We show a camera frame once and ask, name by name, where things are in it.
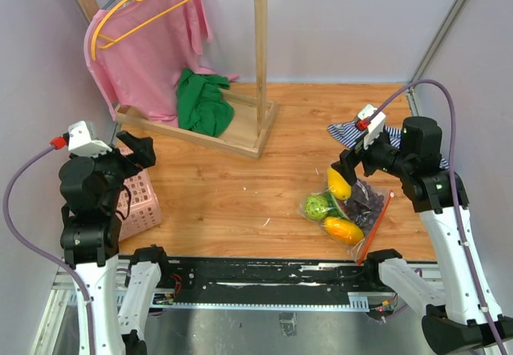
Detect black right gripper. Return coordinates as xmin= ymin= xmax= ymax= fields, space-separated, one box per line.
xmin=331 ymin=125 xmax=413 ymax=185

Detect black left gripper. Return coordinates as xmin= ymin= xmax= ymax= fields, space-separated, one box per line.
xmin=83 ymin=128 xmax=156 ymax=208

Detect clear zip top bag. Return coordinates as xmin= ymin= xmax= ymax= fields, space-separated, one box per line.
xmin=299 ymin=179 xmax=394 ymax=264

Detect orange yellow fake mango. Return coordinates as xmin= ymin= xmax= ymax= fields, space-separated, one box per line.
xmin=323 ymin=216 xmax=365 ymax=246

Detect yellow fake lemon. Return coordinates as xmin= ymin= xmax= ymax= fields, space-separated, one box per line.
xmin=327 ymin=167 xmax=352 ymax=200

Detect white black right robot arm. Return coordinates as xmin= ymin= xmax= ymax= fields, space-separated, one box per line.
xmin=329 ymin=117 xmax=512 ymax=354

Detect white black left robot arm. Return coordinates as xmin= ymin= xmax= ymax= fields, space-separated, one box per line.
xmin=59 ymin=131 xmax=172 ymax=354

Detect dark purple fake grapes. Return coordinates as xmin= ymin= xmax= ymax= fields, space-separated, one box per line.
xmin=345 ymin=180 xmax=385 ymax=234

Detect fake watermelon slice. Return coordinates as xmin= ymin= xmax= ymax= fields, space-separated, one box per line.
xmin=322 ymin=190 xmax=349 ymax=220

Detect green fake round fruit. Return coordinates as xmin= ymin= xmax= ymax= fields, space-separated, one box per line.
xmin=304 ymin=195 xmax=329 ymax=221

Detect blue white striped cloth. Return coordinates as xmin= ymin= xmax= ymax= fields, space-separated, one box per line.
xmin=328 ymin=116 xmax=450 ymax=177

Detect pink plastic basket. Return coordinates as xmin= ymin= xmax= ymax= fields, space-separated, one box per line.
xmin=117 ymin=169 xmax=162 ymax=241

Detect green cloth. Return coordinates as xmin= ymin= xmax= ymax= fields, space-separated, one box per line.
xmin=176 ymin=69 xmax=235 ymax=137

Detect pink shirt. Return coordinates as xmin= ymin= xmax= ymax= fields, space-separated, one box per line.
xmin=84 ymin=10 xmax=238 ymax=127

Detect wooden clothes rack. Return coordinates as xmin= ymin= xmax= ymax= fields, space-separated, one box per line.
xmin=59 ymin=0 xmax=279 ymax=160

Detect yellow clothes hanger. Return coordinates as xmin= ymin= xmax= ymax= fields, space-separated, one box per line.
xmin=89 ymin=0 xmax=212 ymax=60

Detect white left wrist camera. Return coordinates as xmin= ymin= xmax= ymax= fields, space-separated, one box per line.
xmin=67 ymin=120 xmax=113 ymax=158

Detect aluminium frame post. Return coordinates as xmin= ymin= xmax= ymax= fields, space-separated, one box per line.
xmin=409 ymin=0 xmax=489 ymax=87

